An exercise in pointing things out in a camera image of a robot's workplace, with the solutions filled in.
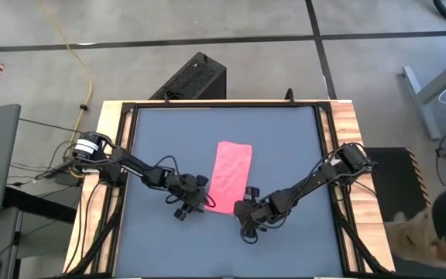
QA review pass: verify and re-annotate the black perforated computer tower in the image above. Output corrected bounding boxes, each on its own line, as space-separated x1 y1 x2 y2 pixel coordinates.
149 51 228 101

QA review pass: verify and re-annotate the grey metal desk leg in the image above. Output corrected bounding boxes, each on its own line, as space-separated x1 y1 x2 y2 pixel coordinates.
402 48 446 140

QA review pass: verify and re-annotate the yellow cable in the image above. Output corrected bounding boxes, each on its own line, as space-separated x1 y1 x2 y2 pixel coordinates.
36 0 94 179

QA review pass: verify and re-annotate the black side table top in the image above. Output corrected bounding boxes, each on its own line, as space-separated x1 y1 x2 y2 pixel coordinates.
2 184 79 226

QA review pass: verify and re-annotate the grey-blue table mat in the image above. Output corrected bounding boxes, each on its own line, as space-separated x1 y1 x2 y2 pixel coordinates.
113 105 344 278

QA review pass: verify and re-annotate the thin black floor cable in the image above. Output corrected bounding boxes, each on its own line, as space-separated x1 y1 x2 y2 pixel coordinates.
18 117 83 135

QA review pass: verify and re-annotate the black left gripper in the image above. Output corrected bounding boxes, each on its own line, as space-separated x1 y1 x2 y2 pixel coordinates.
164 172 217 222

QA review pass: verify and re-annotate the black metal table frame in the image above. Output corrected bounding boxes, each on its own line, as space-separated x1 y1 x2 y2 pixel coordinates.
106 99 358 279

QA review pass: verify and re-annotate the pink terry towel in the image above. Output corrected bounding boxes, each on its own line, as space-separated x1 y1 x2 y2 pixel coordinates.
204 140 253 215

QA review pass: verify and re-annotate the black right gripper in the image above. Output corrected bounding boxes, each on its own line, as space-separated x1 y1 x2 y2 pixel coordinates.
233 186 286 233

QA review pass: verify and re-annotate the black cable bundle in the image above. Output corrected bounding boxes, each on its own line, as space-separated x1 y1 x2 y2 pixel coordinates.
329 185 390 276
66 185 125 277

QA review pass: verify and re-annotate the black power brick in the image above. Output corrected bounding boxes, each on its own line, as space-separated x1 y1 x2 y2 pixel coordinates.
54 171 79 188

